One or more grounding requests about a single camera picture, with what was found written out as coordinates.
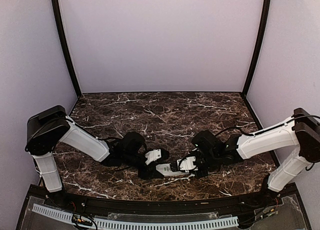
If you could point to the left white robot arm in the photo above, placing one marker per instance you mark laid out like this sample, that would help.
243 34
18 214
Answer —
52 126

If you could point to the black curved front rail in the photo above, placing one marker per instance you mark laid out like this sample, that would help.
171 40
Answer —
245 204

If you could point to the black frame post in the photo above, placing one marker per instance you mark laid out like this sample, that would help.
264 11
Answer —
257 47
64 46

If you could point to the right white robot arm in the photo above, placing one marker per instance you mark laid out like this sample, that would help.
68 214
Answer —
300 131

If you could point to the left black frame post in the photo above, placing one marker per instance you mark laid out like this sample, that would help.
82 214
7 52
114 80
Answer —
64 46

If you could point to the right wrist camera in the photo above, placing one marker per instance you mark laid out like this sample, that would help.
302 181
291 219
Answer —
184 165

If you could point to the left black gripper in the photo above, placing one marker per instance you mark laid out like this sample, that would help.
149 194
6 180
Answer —
146 174

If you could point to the white remote control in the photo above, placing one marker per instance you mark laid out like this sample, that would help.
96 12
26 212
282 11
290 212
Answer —
166 171

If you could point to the right black frame post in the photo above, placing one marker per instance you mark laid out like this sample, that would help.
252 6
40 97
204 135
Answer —
257 47

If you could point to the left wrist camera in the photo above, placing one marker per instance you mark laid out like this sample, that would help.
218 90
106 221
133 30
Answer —
155 155

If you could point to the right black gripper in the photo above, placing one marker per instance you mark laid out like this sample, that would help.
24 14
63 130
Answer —
203 173

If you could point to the white slotted cable duct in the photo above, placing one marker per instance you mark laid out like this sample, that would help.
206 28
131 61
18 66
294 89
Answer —
140 222

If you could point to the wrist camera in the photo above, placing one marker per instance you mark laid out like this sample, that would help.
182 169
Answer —
155 155
184 165

